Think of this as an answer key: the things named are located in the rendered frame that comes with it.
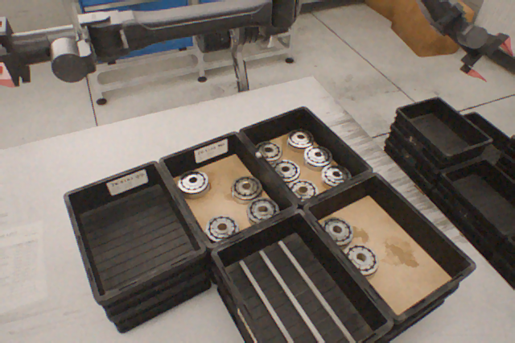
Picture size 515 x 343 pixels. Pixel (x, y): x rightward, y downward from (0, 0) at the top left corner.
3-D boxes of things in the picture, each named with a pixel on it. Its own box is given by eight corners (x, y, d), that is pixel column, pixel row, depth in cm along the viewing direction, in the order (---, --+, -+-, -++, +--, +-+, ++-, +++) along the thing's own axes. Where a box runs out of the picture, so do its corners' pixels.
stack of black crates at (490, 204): (417, 214, 208) (439, 172, 183) (458, 198, 216) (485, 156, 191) (470, 274, 183) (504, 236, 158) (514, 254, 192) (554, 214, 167)
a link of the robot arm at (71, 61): (118, 51, 78) (108, 10, 72) (129, 80, 71) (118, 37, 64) (57, 63, 74) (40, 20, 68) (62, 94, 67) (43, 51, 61)
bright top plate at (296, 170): (265, 167, 132) (265, 165, 132) (290, 157, 136) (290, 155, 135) (280, 185, 126) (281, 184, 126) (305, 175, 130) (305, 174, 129)
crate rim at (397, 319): (299, 211, 113) (300, 206, 111) (374, 175, 123) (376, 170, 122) (394, 327, 90) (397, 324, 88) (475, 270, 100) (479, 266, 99)
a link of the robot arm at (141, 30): (282, 22, 90) (286, -25, 82) (293, 33, 86) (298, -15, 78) (96, 55, 78) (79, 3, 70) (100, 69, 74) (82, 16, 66)
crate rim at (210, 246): (158, 163, 125) (156, 159, 123) (236, 134, 136) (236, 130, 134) (209, 254, 102) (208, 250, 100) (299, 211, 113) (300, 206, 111)
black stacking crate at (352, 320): (212, 272, 109) (209, 252, 101) (296, 229, 120) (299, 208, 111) (287, 407, 86) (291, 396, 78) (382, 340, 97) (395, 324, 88)
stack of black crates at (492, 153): (425, 149, 244) (438, 121, 227) (459, 138, 252) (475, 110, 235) (471, 192, 219) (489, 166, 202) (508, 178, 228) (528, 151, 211)
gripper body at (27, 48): (20, 85, 70) (62, 77, 72) (-7, 34, 62) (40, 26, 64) (19, 68, 74) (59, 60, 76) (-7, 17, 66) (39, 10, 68)
